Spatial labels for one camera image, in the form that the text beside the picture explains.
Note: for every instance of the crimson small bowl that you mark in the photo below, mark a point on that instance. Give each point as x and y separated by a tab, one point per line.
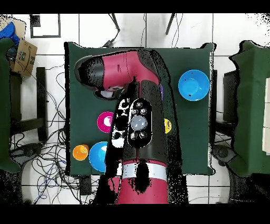
103	122

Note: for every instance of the yellow cup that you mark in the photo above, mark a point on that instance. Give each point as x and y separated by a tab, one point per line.
168	126

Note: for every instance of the large blue bowl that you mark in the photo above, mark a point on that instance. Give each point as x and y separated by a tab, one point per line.
194	85
97	156

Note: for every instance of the orange cup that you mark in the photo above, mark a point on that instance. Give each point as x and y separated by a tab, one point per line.
80	152

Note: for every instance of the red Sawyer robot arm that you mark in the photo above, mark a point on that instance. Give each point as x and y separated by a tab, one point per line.
126	67

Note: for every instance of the dark green tablecloth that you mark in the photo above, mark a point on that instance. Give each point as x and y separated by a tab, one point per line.
189	126

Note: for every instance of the black power adapter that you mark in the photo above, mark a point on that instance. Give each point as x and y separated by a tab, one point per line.
108	43

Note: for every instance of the black power brick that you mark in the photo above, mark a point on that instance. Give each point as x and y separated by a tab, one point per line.
85	185

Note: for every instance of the black tripod leg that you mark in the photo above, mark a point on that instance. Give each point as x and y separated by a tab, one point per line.
170	23
115	22

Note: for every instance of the black equipment box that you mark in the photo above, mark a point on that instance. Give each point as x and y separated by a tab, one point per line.
231	95

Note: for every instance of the grey stand base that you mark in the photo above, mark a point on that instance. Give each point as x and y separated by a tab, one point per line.
223	153

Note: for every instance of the green cloth covered table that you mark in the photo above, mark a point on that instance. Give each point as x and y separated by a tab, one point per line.
4	105
251	105

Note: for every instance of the cardboard box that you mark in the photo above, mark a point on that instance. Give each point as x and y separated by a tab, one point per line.
24	57

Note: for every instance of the blue cloth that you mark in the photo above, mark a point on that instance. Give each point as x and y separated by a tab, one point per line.
8	31

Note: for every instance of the black bench frame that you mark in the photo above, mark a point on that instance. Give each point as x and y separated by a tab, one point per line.
41	95

